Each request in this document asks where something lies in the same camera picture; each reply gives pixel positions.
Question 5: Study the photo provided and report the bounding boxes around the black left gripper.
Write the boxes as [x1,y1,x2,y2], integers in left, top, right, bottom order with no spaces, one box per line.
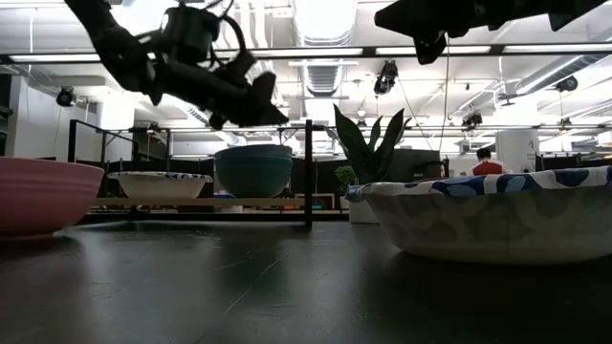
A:
[152,50,291,131]

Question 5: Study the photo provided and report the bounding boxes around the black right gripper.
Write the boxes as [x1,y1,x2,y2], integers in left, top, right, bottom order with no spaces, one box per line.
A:
[373,0,556,66]

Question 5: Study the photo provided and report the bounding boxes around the green bowl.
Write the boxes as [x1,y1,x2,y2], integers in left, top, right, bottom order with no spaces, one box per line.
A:
[213,154,295,199]

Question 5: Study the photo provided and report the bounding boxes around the blue patterned paper bowl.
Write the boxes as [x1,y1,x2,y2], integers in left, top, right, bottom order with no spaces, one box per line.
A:
[106,170,214,201]
[344,164,612,266]

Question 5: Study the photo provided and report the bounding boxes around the black shelf rack, wooden board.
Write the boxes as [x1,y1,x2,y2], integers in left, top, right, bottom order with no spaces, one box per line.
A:
[66,118,351,230]

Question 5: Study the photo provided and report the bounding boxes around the black ceiling spotlight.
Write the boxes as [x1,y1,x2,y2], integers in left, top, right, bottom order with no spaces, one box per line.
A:
[55,85,77,108]
[460,110,484,130]
[373,58,400,96]
[555,75,579,94]

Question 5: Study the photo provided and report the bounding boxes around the small green leafy plant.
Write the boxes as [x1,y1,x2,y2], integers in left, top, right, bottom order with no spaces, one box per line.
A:
[334,164,359,198]

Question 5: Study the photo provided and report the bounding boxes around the green snake plant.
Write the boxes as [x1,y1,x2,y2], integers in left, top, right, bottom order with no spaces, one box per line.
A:
[333,102,413,186]

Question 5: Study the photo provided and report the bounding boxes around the white plant pot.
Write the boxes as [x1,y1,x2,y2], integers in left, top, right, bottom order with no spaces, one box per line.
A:
[347,196,383,226]

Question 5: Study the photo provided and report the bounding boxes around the person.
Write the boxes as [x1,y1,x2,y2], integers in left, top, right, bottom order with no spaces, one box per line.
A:
[471,146,508,177]

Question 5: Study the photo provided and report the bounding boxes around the white column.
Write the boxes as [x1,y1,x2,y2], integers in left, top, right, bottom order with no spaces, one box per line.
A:
[494,128,541,175]

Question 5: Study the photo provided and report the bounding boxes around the pink ribbed bowl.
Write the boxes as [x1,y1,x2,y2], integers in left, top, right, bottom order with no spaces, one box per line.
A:
[0,156,106,239]

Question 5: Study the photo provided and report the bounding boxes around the black cable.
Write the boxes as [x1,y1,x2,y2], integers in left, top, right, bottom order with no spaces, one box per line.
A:
[203,0,250,54]

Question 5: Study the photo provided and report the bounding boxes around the black overhead frame bar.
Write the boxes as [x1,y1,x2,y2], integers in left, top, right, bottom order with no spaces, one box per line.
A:
[0,43,612,66]

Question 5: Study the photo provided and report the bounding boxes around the silver ventilation duct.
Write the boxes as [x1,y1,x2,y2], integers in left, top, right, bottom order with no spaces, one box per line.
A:
[291,0,360,97]

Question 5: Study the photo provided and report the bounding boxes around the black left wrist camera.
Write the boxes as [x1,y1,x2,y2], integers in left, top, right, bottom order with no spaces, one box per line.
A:
[160,4,222,67]

